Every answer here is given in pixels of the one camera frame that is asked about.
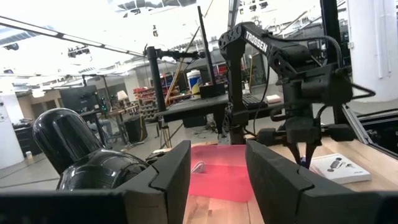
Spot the black aluminium table frame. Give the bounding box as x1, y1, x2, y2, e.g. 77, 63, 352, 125
319, 0, 398, 160

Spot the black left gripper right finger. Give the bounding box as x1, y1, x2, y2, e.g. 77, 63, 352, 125
244, 139, 315, 224

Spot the black gooseneck desk lamp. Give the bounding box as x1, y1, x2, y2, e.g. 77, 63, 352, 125
32, 108, 150, 191

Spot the white and blue barrel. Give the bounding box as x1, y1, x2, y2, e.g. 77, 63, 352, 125
186, 70, 203, 96

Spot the pink plastic bin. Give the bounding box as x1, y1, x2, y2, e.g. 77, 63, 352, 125
188, 144, 254, 203

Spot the white card reader box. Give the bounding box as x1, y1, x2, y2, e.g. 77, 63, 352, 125
309, 152, 373, 185

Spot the black backlit keyboard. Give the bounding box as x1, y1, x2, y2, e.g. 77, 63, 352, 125
242, 93, 269, 110

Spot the black pole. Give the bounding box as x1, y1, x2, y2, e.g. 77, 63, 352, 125
197, 5, 226, 100

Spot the white cable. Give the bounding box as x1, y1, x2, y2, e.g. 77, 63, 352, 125
191, 161, 206, 174

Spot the black tripod stand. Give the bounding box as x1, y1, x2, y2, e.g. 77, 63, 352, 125
144, 45, 206, 149

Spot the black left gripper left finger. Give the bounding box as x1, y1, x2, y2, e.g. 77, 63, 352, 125
115, 139, 192, 224

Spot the dark grey side desk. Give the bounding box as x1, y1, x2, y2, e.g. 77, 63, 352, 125
154, 93, 282, 128

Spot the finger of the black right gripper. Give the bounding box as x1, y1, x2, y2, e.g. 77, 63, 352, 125
305, 143, 317, 169
287, 143, 303, 166

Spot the black monitor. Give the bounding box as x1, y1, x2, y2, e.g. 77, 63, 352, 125
59, 85, 101, 113

